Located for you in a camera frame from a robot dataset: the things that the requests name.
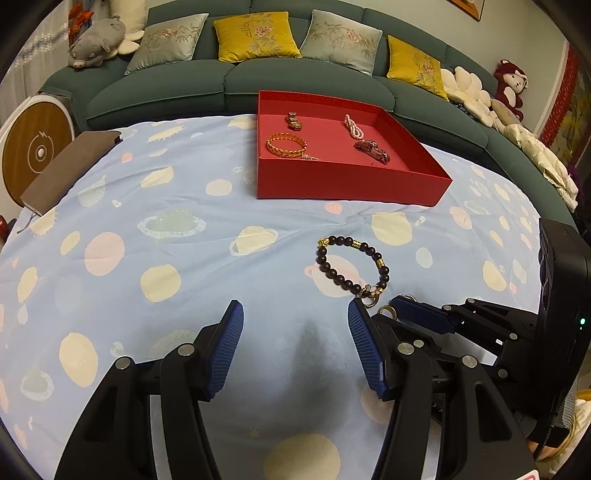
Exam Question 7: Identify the grey pig plush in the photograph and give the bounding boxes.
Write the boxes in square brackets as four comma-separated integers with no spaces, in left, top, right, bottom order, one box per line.
[68,16,126,71]

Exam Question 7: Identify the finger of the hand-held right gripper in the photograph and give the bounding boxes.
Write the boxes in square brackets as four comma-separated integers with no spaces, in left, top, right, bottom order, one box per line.
[374,315,513,386]
[390,296,541,346]

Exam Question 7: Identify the small brown cushion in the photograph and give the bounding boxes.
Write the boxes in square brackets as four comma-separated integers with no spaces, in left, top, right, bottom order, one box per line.
[489,99,522,125]

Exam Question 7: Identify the brown notebook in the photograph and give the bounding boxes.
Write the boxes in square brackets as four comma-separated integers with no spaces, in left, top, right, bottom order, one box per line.
[21,130,123,217]

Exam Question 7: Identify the red hanging ornament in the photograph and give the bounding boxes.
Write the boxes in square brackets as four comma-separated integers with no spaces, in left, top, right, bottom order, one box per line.
[69,0,90,33]

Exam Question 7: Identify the dark red carved bracelet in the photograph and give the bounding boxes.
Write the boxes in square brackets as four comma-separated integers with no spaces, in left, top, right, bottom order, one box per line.
[353,138,391,163]

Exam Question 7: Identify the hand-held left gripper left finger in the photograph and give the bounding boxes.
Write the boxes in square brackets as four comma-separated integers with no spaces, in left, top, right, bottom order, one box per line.
[54,300,245,480]

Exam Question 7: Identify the white lace curtain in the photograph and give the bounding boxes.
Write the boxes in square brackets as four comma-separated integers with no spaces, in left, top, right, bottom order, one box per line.
[9,0,93,93]

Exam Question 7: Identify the red wall hanging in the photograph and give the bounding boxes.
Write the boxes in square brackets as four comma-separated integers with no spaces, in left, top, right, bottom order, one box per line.
[540,46,591,162]

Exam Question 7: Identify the gold chain bracelet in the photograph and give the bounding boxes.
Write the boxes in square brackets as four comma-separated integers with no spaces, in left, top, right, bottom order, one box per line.
[265,132,308,160]

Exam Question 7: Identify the red monkey plush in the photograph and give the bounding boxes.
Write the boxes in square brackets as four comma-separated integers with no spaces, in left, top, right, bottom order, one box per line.
[493,59,529,121]

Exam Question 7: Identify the wall picture frame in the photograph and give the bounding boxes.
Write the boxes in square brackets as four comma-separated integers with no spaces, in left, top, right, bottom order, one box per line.
[450,0,485,21]

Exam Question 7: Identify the pearl bracelet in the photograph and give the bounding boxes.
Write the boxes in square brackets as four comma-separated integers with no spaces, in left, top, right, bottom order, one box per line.
[342,114,365,140]

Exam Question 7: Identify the yellow embroidered cushion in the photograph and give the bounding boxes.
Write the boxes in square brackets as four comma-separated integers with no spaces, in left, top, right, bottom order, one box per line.
[387,35,450,100]
[213,14,303,63]

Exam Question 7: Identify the beige quilted blanket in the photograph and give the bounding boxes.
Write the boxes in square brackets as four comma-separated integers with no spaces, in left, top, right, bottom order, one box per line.
[502,124,580,213]

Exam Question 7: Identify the green sofa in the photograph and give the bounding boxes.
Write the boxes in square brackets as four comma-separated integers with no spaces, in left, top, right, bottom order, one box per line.
[41,0,578,222]

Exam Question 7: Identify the round white wooden appliance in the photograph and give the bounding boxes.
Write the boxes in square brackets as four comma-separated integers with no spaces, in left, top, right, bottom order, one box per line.
[0,92,75,208]

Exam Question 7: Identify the black bead bracelet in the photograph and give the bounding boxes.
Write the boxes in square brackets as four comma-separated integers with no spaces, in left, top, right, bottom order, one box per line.
[315,235,391,309]

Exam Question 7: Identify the white plush toy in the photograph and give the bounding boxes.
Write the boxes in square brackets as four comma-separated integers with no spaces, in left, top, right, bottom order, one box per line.
[108,0,148,55]

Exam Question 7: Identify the grey embroidered cushion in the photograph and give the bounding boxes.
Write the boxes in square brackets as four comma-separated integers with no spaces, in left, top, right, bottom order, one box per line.
[300,9,384,77]
[124,13,209,75]

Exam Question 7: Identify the white flower cushion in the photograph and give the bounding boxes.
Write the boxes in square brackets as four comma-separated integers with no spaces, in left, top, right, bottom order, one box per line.
[441,66,495,127]

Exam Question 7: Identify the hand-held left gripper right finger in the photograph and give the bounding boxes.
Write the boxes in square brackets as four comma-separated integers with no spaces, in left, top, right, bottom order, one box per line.
[347,299,532,480]

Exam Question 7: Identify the planet print blue tablecloth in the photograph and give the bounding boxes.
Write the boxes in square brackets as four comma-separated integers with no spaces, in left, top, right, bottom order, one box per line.
[0,115,583,480]

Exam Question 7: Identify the red cardboard box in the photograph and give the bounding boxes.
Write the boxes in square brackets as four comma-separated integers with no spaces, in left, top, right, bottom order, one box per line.
[256,90,453,206]

